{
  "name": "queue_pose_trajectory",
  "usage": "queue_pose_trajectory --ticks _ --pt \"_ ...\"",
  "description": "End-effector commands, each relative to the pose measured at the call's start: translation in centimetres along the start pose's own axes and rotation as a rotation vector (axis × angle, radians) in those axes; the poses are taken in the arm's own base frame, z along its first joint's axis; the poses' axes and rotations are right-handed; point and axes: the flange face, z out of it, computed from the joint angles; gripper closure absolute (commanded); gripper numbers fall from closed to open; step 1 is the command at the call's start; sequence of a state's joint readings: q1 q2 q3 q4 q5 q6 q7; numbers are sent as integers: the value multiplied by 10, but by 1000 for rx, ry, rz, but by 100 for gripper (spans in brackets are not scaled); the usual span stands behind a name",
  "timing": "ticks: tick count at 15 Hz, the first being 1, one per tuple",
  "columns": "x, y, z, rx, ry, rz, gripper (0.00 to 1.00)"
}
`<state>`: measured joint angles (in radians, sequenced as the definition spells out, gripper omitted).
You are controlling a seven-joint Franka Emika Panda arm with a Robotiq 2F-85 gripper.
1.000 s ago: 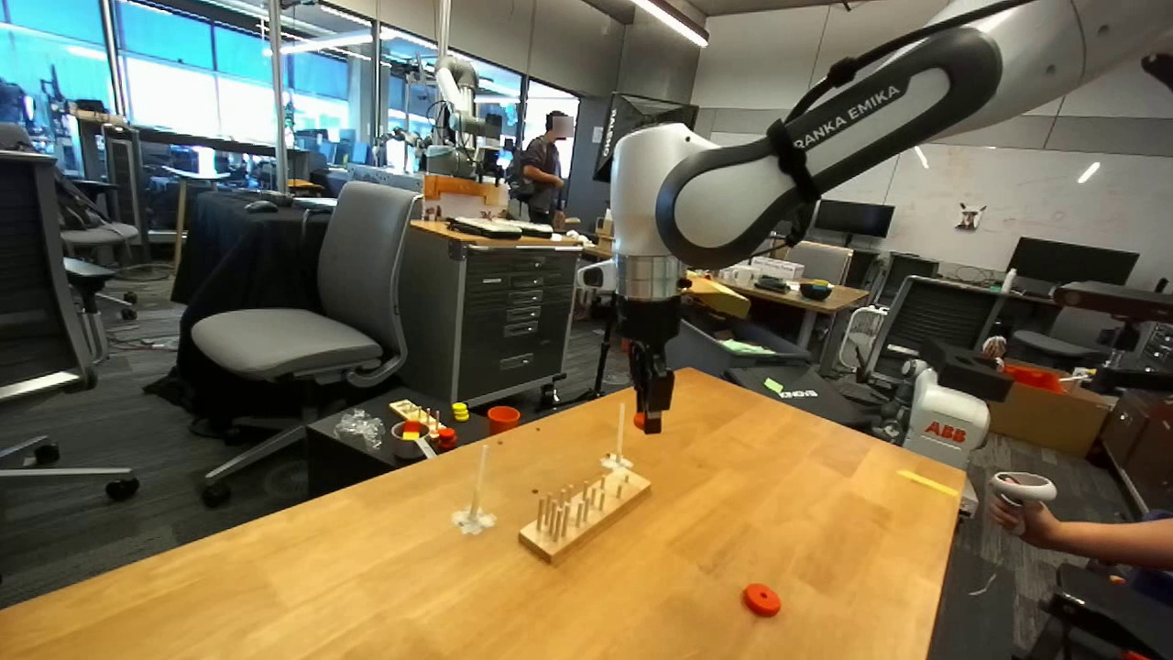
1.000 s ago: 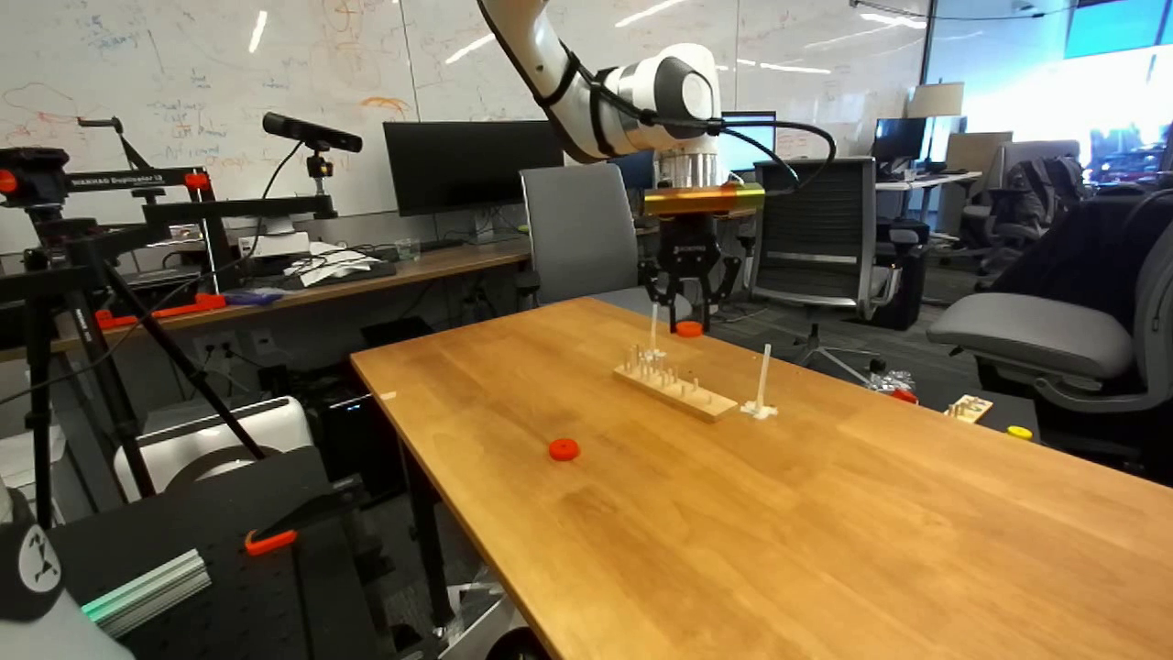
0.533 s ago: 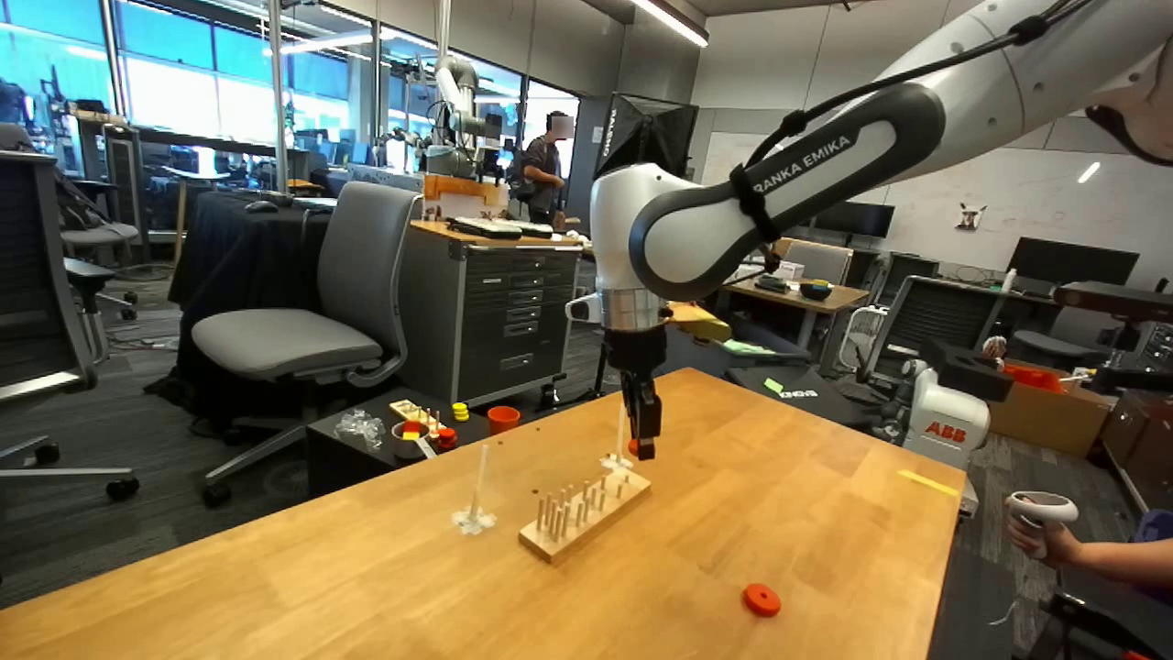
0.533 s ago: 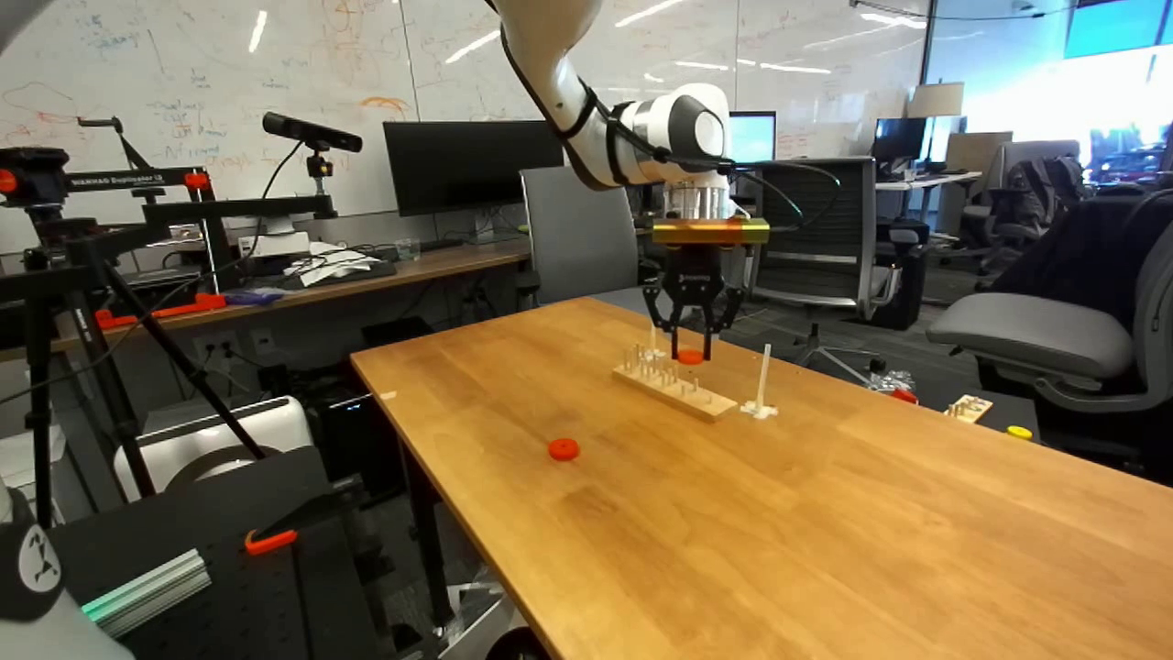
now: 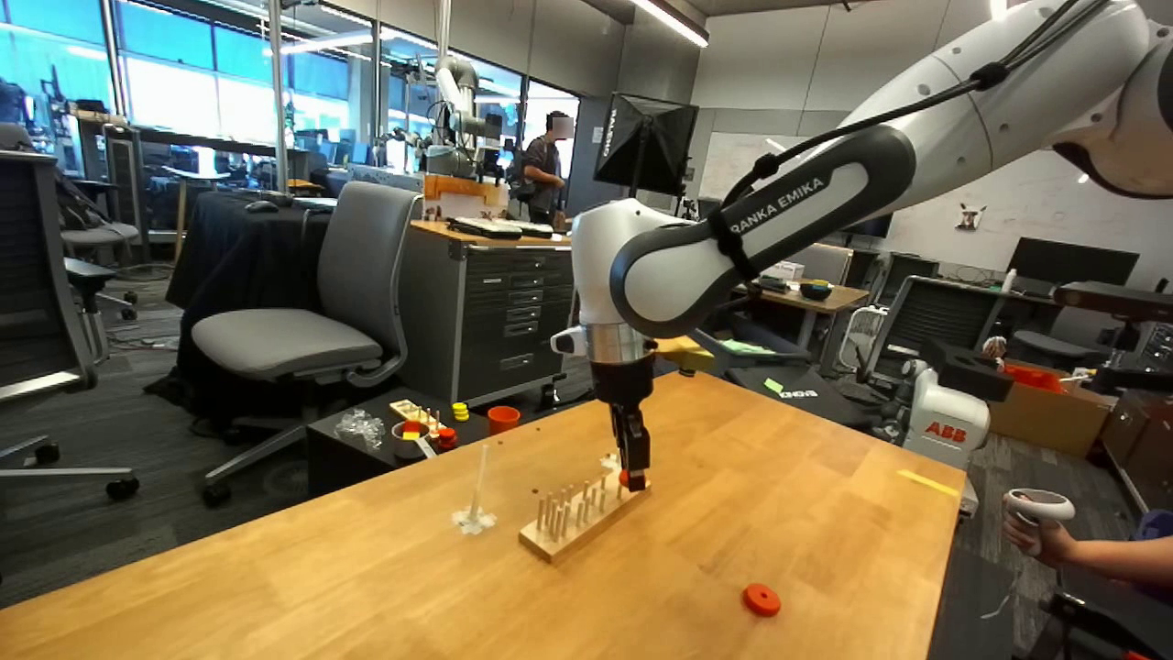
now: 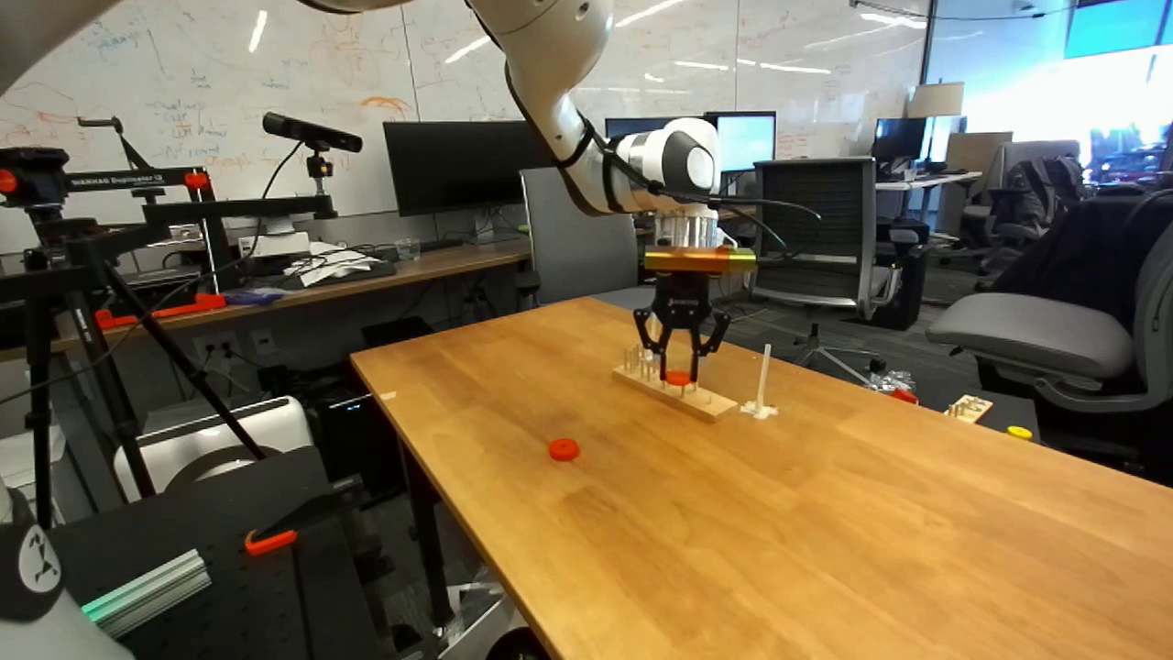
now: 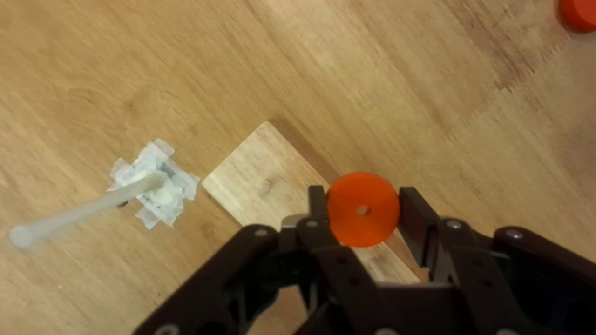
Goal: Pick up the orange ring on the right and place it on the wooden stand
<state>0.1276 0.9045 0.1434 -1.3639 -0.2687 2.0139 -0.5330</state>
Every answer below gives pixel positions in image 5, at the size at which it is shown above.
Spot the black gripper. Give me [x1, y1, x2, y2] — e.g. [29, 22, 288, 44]
[590, 354, 659, 490]

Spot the white VR controller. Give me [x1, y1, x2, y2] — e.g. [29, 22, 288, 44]
[1000, 483, 1082, 556]

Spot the person forearm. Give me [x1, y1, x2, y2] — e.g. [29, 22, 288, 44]
[1065, 533, 1173, 600]

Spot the white ABB robot base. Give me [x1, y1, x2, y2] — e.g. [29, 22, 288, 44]
[896, 360, 998, 474]

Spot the wooden peg stand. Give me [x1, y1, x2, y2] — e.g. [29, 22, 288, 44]
[516, 470, 656, 563]

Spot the person hand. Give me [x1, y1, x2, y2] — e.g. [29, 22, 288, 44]
[1025, 518, 1088, 571]

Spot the grey storage bin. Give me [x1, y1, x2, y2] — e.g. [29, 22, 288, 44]
[687, 322, 816, 384]

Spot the grey metal drawer cabinet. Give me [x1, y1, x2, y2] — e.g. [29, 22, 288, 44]
[399, 216, 586, 413]

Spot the long wooden desk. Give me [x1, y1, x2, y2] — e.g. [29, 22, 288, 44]
[700, 260, 871, 360]

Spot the small black side table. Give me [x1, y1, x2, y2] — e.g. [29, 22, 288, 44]
[304, 397, 569, 497]

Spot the clear crumpled plastic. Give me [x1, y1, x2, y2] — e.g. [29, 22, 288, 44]
[328, 408, 387, 451]

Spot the yellow tape strip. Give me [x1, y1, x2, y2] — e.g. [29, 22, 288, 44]
[893, 465, 967, 501]

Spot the man in dark shirt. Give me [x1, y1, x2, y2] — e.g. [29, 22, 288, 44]
[505, 107, 579, 232]

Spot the light wooden box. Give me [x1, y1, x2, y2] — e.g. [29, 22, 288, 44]
[416, 173, 514, 225]

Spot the black mesh office chair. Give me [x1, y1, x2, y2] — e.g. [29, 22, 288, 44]
[867, 271, 1017, 384]

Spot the orange cloth bundle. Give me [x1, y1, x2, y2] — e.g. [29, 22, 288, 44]
[1005, 360, 1071, 397]

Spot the cardboard box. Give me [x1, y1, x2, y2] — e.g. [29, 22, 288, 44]
[987, 379, 1120, 462]

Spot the black draped cloth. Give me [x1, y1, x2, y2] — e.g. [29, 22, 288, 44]
[141, 188, 339, 426]

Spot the black wide monitor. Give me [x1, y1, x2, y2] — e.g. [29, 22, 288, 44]
[1005, 233, 1144, 294]

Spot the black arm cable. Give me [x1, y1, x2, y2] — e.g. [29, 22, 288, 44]
[712, 0, 1115, 233]

